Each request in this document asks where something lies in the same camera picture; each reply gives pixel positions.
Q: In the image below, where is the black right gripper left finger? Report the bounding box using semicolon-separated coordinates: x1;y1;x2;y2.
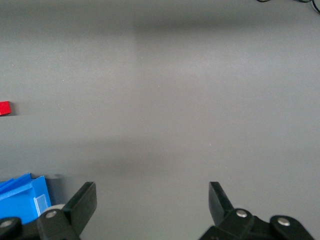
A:
0;181;97;240

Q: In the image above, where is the red cube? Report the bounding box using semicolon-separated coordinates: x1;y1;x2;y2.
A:
0;100;12;117

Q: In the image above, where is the loose black cable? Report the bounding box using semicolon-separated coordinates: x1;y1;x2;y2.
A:
255;0;320;14

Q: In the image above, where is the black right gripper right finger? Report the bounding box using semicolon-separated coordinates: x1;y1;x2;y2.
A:
198;181;316;240

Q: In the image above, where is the blue plastic bin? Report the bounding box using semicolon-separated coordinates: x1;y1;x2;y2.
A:
0;172;52;225

